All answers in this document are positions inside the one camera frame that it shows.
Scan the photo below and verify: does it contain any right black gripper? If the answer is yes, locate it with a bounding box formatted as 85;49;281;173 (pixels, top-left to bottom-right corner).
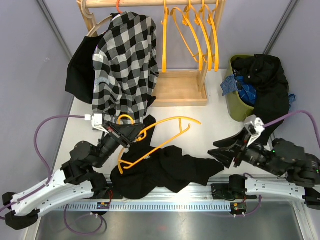
206;126;283;176

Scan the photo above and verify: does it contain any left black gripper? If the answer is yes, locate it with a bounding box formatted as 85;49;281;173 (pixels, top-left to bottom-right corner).
93;121;145;169

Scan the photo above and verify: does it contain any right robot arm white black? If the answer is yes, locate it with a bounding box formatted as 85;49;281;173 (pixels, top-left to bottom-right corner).
207;130;320;210

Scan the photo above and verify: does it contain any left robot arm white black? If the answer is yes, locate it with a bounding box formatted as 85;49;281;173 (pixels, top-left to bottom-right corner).
2;121;145;230

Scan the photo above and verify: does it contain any blue checked shirt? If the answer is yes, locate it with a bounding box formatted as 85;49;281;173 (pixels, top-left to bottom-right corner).
220;73;296;112

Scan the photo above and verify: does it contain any black white checkered shirt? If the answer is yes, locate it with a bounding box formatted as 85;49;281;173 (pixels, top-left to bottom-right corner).
92;12;159;123

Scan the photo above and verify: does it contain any black t-shirt on rack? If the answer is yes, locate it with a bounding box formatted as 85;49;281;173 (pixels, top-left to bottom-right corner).
64;14;111;105

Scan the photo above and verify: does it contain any orange hanger empty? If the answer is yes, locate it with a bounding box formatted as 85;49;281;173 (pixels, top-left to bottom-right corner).
169;0;209;71
195;0;220;72

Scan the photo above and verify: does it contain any red orange hanger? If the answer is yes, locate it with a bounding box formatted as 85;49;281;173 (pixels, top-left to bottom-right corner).
116;0;123;14

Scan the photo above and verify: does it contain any green laundry basket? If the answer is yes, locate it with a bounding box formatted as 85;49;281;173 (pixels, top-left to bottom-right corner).
224;54;254;122

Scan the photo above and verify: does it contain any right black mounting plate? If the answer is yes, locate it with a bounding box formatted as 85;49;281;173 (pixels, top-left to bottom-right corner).
211;183;258;202

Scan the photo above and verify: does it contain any wooden clothes rack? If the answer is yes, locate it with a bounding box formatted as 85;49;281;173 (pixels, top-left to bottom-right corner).
77;0;226;107

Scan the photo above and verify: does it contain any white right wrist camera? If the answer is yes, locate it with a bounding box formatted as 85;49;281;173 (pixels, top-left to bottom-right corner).
244;115;265;147

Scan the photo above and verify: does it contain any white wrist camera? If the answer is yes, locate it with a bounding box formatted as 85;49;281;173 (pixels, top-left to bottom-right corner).
244;115;265;147
84;113;105;132

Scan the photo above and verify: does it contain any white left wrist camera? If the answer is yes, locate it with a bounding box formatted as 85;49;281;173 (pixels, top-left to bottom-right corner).
84;113;105;132

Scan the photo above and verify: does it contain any aluminium rail base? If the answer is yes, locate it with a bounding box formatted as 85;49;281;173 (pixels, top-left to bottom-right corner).
104;174;307;202

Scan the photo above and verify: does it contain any white slotted cable duct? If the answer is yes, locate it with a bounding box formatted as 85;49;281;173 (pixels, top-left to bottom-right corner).
56;201;231;213

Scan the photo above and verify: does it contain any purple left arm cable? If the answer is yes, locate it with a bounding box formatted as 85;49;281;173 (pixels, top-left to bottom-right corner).
0;114;87;216

